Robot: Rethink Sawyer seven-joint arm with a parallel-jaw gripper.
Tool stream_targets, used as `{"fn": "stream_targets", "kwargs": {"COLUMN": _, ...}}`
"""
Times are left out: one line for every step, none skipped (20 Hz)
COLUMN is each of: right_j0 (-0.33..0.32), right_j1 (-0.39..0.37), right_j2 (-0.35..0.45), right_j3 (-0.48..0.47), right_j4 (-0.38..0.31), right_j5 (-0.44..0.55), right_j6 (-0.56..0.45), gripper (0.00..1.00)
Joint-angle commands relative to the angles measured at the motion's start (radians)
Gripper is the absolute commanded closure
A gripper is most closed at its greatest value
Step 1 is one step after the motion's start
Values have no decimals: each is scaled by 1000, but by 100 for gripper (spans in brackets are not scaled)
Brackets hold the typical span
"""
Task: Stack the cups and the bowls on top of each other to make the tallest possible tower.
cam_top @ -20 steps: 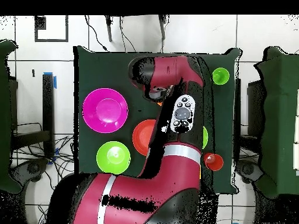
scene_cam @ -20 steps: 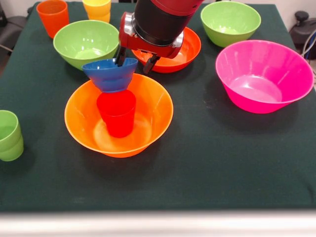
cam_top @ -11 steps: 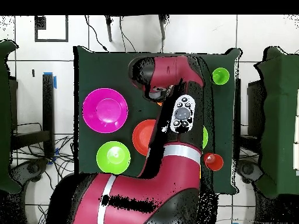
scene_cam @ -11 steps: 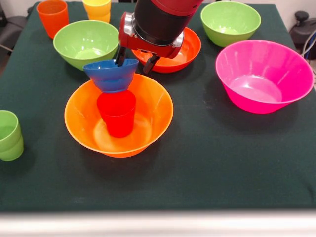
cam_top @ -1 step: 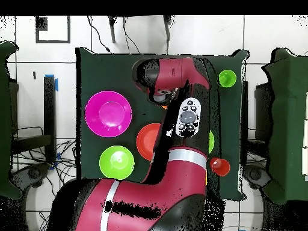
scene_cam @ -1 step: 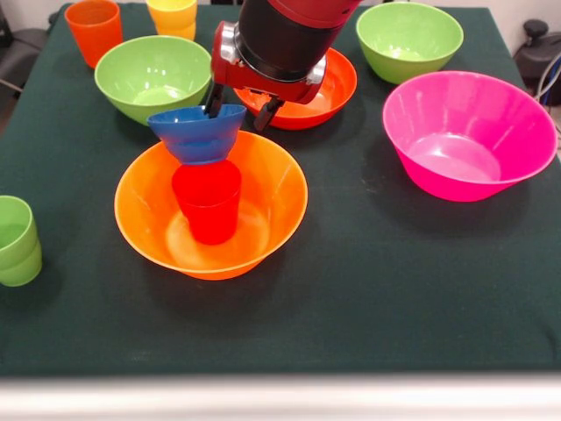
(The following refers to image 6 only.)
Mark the green plastic bowl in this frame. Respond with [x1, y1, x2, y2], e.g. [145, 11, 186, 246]
[94, 35, 213, 128]
[355, 2, 465, 85]

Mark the orange-red plastic cup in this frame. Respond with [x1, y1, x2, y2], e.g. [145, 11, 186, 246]
[64, 0, 124, 69]

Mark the large pink plastic bowl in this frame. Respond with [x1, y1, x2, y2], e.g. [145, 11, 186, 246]
[382, 70, 559, 203]

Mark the large orange plastic bowl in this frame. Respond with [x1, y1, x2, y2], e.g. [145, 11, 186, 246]
[114, 130, 309, 281]

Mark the red plastic cup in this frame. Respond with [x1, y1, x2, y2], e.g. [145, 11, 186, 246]
[171, 160, 243, 246]

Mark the yellow plastic cup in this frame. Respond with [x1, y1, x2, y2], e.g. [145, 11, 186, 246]
[146, 0, 199, 32]
[153, 19, 197, 43]

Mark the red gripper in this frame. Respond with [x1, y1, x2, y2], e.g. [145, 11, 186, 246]
[203, 20, 329, 134]

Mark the red-orange plastic bowl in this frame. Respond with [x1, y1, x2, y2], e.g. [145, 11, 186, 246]
[231, 46, 359, 132]

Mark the green plastic cup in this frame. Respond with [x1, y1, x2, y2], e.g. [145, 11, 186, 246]
[0, 240, 44, 289]
[0, 195, 39, 271]

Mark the grey cable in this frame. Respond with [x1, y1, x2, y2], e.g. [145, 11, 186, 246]
[536, 52, 561, 132]

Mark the dark green table cloth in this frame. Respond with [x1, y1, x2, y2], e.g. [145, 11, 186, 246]
[0, 2, 561, 378]

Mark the small blue plastic bowl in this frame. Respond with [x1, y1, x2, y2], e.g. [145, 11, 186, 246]
[146, 103, 247, 167]

